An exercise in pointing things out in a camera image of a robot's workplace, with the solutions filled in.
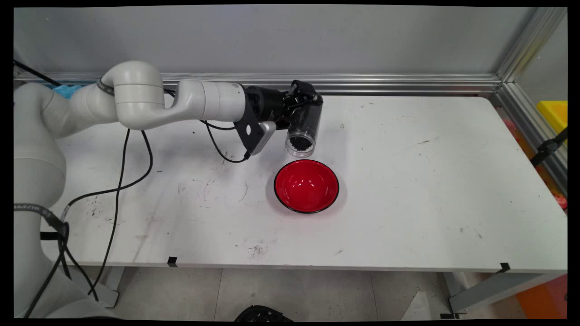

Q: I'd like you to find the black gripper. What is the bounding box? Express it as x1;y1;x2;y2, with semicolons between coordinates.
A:
245;80;324;131

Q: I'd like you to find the grey table leg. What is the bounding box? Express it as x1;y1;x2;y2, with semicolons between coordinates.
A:
61;266;125;308
442;272;567;315

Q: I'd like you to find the black pole with clamp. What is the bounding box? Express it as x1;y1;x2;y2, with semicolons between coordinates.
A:
530;128;568;167

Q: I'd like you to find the clear jar of black granules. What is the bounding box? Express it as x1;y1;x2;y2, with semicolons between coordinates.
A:
284;97;323;158

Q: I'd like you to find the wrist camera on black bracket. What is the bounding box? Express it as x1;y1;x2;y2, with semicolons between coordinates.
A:
234;106;277;157

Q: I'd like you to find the blue plastic bag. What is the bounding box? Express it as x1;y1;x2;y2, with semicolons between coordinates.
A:
52;84;84;100

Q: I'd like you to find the orange box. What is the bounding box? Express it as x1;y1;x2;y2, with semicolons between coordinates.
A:
514;274;568;318

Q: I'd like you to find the black printed velcro strap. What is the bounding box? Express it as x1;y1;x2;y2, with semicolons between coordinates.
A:
14;203;69;240

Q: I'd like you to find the black camera cable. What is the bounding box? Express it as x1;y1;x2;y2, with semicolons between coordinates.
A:
23;120;252;318

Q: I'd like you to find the yellow plastic box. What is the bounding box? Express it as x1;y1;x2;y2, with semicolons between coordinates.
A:
536;101;568;145

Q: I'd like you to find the long aluminium frame rail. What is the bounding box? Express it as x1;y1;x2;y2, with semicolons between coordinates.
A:
14;72;501;96

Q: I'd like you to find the short aluminium frame rail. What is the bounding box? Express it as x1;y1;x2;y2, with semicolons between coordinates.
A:
494;81;568;200

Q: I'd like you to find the red bowl with black rim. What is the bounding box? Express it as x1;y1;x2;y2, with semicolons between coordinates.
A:
273;159;340;214

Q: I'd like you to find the black object on floor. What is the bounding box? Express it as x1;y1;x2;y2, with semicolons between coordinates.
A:
233;305;295;323

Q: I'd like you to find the aluminium corner post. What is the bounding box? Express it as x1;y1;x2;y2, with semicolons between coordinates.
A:
496;7;568;84

